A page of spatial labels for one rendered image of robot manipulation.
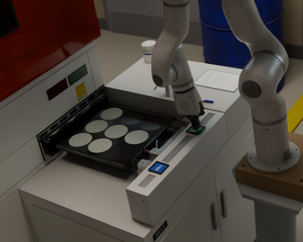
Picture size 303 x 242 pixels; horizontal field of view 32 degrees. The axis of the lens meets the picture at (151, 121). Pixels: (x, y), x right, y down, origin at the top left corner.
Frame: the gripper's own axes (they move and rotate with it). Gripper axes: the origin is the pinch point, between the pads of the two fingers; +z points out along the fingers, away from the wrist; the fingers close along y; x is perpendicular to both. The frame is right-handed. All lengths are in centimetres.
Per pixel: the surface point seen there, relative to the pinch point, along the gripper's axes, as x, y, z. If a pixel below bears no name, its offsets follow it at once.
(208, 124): 5.5, 1.4, 3.5
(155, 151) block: -12.5, -13.3, 5.7
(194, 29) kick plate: 241, -166, 48
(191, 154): -11.9, 3.1, 6.2
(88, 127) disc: -8, -51, -1
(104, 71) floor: 170, -223, 53
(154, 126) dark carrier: 3.8, -24.8, 4.1
